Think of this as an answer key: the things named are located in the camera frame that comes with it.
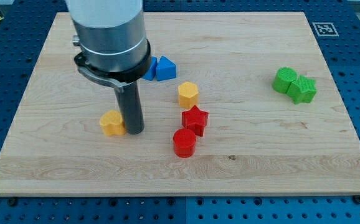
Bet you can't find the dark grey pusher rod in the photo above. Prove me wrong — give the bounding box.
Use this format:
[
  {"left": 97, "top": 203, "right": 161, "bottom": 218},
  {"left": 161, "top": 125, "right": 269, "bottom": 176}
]
[{"left": 115, "top": 82, "right": 144, "bottom": 134}]

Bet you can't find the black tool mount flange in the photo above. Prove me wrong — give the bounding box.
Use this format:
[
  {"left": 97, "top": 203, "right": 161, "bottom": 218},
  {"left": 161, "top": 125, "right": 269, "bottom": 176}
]
[{"left": 73, "top": 40, "right": 151, "bottom": 93}]

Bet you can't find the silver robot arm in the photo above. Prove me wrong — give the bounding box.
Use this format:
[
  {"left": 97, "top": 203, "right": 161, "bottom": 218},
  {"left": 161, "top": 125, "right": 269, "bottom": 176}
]
[{"left": 65, "top": 0, "right": 151, "bottom": 134}]

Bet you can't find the blue cube block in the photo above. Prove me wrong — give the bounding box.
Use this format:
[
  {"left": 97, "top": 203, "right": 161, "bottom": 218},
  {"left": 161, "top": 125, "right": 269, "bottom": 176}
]
[{"left": 142, "top": 57, "right": 158, "bottom": 81}]

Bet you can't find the blue triangle block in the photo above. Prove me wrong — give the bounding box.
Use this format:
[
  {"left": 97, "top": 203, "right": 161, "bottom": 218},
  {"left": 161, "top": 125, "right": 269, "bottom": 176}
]
[{"left": 156, "top": 55, "right": 176, "bottom": 81}]

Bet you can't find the yellow heart block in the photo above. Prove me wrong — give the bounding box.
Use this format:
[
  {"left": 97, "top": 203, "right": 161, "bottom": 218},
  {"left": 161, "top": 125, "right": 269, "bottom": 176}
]
[{"left": 100, "top": 110, "right": 126, "bottom": 136}]

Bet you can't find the yellow hexagon block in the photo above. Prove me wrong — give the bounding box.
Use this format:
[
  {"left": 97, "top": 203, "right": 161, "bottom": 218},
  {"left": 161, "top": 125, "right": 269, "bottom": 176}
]
[{"left": 178, "top": 82, "right": 199, "bottom": 109}]

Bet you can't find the red cylinder block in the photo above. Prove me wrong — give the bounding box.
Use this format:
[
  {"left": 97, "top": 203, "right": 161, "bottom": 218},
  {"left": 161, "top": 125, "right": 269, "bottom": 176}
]
[{"left": 173, "top": 128, "right": 196, "bottom": 158}]

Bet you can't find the red star block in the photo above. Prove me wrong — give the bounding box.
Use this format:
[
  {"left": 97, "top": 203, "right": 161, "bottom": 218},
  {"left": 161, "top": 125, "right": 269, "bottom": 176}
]
[{"left": 182, "top": 105, "right": 209, "bottom": 137}]

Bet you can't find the wooden board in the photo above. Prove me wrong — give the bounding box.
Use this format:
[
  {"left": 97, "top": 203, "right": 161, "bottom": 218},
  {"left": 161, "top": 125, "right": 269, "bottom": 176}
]
[{"left": 0, "top": 12, "right": 360, "bottom": 197}]

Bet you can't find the green cylinder block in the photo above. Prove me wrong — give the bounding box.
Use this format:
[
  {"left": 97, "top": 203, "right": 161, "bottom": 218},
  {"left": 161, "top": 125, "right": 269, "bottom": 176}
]
[{"left": 272, "top": 67, "right": 298, "bottom": 93}]

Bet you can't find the green star block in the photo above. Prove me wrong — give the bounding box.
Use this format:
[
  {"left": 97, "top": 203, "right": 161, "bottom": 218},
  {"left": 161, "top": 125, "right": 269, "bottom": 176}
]
[{"left": 286, "top": 75, "right": 317, "bottom": 105}]

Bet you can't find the white fiducial marker tag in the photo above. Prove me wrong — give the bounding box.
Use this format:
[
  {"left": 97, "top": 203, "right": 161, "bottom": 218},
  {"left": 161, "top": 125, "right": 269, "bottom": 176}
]
[{"left": 312, "top": 22, "right": 339, "bottom": 37}]

